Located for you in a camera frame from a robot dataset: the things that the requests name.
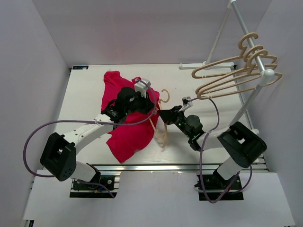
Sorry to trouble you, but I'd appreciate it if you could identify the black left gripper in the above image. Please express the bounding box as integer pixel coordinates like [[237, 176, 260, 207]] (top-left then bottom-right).
[[125, 90, 155, 115]]

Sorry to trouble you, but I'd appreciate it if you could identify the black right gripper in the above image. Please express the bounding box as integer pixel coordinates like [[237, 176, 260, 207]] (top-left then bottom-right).
[[158, 105, 192, 138]]

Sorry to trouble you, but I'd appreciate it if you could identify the beige hanger front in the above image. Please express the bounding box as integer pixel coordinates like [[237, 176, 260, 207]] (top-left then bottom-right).
[[149, 89, 170, 148]]

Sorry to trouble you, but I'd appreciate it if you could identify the beige hanger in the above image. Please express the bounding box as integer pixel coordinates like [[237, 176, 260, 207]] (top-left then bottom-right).
[[191, 45, 277, 100], [149, 89, 170, 148], [191, 32, 258, 79], [196, 51, 283, 100]]

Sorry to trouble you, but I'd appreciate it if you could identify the red t shirt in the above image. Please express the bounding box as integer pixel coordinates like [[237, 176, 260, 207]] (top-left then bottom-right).
[[101, 71, 159, 163]]

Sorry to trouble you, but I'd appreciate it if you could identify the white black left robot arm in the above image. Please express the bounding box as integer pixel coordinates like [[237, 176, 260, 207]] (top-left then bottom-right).
[[40, 79, 156, 189]]

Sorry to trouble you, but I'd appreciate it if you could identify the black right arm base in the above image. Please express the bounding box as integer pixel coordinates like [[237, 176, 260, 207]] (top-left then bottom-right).
[[203, 174, 244, 201]]

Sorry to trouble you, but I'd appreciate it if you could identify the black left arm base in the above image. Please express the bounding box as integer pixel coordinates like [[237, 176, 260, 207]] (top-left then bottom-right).
[[70, 166, 120, 199]]

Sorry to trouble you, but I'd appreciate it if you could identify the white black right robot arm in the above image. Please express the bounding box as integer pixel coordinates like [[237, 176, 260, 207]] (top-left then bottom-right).
[[158, 97, 267, 189]]

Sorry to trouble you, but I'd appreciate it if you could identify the beige hanger rear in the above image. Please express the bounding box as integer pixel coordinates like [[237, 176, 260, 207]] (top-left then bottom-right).
[[191, 32, 258, 79]]

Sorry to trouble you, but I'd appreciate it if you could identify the beige hanger middle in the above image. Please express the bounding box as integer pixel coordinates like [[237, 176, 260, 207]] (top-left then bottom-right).
[[191, 45, 277, 100]]

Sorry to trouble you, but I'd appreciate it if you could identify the blue label sticker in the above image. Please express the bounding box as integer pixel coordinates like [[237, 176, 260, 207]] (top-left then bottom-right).
[[72, 65, 89, 70]]

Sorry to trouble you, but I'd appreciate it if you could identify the white clothes rack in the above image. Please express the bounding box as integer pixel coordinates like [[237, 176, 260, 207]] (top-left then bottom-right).
[[179, 0, 282, 125]]

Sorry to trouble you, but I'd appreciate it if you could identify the aluminium table rail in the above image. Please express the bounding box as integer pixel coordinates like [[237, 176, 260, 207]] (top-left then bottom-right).
[[94, 163, 268, 172]]

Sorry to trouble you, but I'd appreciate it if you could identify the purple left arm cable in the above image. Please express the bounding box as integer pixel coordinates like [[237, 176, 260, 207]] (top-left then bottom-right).
[[23, 79, 159, 198]]

